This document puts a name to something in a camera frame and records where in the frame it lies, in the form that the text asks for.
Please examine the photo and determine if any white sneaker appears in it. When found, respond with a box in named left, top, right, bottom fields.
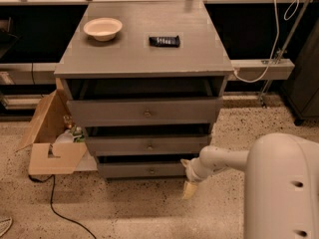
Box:
left=0, top=216, right=13, bottom=237

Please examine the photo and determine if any dark grey side cabinet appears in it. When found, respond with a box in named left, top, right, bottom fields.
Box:
left=282, top=20, right=319, bottom=125

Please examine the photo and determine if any metal stand pole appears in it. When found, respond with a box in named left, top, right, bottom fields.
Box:
left=258, top=0, right=313, bottom=109

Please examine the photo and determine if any grey drawer cabinet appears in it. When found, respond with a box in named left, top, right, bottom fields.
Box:
left=55, top=1, right=233, bottom=166

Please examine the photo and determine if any grey bottom drawer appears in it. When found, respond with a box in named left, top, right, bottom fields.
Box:
left=98, top=161, right=185, bottom=178

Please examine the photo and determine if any black floor cable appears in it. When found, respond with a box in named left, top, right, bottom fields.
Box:
left=28, top=173, right=98, bottom=239

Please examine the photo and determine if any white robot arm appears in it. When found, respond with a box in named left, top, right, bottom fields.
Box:
left=181, top=133, right=319, bottom=239

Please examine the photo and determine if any grey top drawer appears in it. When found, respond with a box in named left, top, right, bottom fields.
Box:
left=67, top=99, right=222, bottom=127

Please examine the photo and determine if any grey middle drawer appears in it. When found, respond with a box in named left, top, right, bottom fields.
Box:
left=86, top=135, right=211, bottom=156

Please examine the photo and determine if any grey drawer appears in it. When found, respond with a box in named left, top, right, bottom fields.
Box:
left=98, top=161, right=185, bottom=178
left=86, top=135, right=211, bottom=156
left=67, top=99, right=222, bottom=127

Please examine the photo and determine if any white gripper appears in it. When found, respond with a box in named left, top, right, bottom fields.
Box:
left=180, top=158, right=212, bottom=199

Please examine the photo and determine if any white hanging cable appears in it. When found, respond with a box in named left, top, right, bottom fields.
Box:
left=233, top=0, right=300, bottom=84

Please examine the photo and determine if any white paper bowl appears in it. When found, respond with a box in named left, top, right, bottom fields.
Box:
left=84, top=18, right=123, bottom=42

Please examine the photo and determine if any open cardboard box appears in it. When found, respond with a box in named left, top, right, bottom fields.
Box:
left=17, top=78, right=87, bottom=175

